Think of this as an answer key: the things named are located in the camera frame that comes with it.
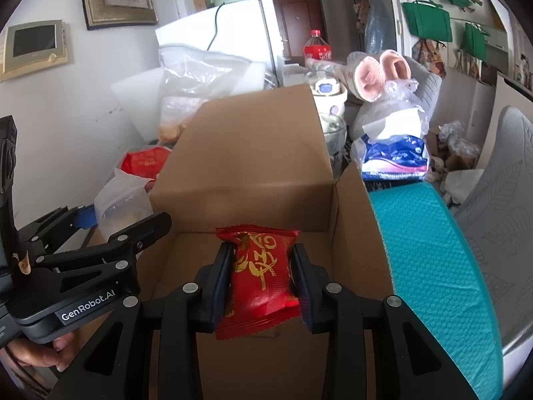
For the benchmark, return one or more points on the blue hanging plastic cover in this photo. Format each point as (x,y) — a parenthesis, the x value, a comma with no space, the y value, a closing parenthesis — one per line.
(379,25)

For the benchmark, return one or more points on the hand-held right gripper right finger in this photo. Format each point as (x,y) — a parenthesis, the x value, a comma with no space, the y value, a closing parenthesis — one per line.
(302,287)

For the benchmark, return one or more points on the cola bottle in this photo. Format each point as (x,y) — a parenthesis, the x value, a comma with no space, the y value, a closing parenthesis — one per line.
(317,50)

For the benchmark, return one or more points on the brown door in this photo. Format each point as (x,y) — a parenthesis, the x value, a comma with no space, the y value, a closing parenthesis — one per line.
(302,25)

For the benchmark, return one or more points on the pink plush slipper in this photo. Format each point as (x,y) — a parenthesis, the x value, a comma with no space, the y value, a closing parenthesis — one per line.
(395,64)
(366,77)

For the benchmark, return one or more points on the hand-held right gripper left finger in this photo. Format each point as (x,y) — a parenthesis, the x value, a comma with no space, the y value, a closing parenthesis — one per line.
(222,283)

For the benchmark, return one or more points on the person's left hand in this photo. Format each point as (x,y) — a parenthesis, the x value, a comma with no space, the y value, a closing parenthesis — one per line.
(41,354)

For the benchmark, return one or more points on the white plastic bag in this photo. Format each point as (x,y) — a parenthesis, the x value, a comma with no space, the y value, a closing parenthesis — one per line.
(387,110)

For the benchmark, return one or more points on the white cabinet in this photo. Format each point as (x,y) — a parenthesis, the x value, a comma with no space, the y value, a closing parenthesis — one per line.
(485,104)

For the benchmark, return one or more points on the large green tote bag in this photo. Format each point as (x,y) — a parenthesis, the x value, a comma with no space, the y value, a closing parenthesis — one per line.
(429,21)

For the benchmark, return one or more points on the white fridge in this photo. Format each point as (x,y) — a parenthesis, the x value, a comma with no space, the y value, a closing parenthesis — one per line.
(241,29)

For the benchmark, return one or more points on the small white appliance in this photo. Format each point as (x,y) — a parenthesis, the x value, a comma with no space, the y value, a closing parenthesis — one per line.
(327,91)

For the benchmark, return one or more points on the crumpled clear plastic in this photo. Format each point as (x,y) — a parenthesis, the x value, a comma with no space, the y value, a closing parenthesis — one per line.
(458,137)

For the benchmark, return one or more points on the wall intercom panel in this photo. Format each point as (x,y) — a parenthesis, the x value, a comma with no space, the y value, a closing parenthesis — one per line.
(33,46)

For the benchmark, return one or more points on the blue tissue pack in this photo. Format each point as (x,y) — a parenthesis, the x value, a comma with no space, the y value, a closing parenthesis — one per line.
(393,156)

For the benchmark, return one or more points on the large clear plastic bag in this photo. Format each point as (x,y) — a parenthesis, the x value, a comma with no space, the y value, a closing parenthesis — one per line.
(195,87)

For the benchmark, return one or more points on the small clear zip bag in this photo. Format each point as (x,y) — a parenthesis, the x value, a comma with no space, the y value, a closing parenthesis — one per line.
(123,204)

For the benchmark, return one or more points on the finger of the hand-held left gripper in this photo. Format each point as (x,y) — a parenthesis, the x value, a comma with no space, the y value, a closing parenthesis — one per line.
(85,216)
(141,227)

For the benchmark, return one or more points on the red foil package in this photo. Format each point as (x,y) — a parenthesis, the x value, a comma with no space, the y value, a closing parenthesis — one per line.
(143,162)

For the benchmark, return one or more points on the teal bubble table mat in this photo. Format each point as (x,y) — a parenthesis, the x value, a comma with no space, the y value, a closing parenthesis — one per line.
(433,266)

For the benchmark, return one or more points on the red snack packet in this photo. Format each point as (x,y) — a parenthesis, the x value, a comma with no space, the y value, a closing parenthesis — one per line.
(258,283)

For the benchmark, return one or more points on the large brown cardboard box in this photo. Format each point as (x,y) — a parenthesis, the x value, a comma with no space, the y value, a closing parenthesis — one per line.
(250,154)

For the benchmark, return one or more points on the patterned hanging bag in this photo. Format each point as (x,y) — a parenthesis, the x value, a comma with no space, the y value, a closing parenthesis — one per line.
(431,58)

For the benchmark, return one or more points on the grey knit cloth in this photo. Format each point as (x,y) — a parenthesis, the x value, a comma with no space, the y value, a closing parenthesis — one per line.
(427,87)

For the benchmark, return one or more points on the small green tote bag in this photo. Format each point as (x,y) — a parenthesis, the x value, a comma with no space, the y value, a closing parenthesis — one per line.
(475,43)

